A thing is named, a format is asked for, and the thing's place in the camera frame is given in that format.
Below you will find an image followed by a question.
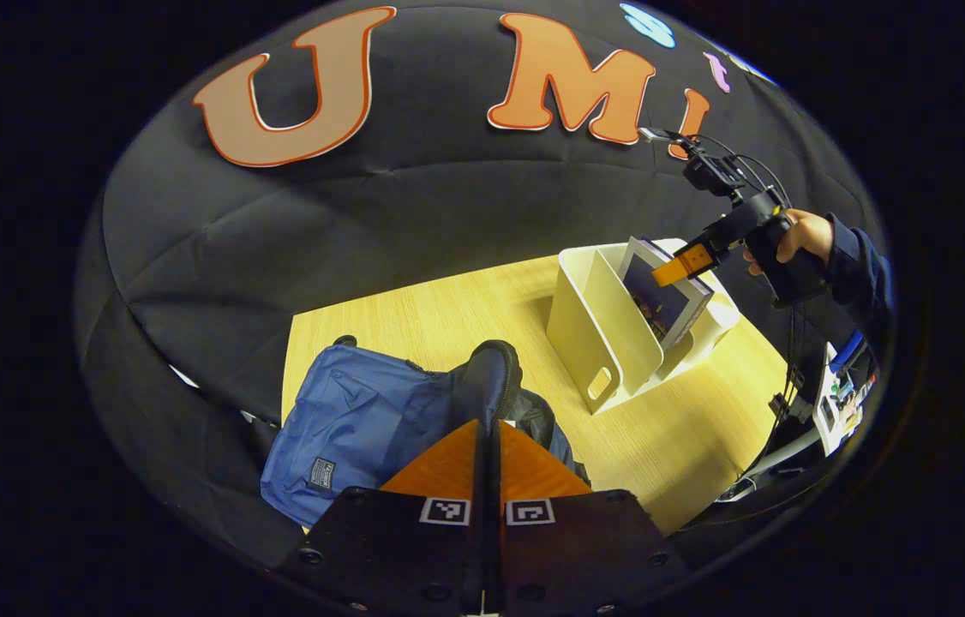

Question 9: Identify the blue cover book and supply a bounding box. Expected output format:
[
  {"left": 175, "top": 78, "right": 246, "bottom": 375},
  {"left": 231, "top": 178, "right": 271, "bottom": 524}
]
[{"left": 617, "top": 237, "right": 716, "bottom": 351}]

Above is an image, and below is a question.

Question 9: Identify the black backdrop cloth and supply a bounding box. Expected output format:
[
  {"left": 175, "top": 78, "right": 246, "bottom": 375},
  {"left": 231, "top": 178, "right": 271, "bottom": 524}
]
[{"left": 75, "top": 0, "right": 890, "bottom": 571}]

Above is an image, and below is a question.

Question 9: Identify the white electronics box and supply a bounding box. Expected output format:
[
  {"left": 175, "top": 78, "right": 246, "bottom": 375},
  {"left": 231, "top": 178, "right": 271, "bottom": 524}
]
[{"left": 812, "top": 330, "right": 878, "bottom": 457}]

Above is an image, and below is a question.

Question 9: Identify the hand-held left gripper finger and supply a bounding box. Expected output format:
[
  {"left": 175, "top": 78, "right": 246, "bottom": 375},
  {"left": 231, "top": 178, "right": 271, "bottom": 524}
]
[
  {"left": 275, "top": 417, "right": 494, "bottom": 616},
  {"left": 491, "top": 419, "right": 691, "bottom": 616}
]

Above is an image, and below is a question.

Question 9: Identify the white metal frame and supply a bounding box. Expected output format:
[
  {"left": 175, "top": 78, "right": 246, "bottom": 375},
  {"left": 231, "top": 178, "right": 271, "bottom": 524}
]
[{"left": 718, "top": 428, "right": 824, "bottom": 503}]

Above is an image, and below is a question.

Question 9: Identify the blue schoolbag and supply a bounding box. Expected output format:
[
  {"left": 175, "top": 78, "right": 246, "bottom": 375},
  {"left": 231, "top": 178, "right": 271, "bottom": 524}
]
[{"left": 260, "top": 338, "right": 591, "bottom": 529}]

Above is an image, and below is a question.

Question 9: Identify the white bookshelf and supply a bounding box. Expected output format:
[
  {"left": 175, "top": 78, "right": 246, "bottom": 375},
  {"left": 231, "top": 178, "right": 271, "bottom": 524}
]
[{"left": 545, "top": 237, "right": 741, "bottom": 416}]

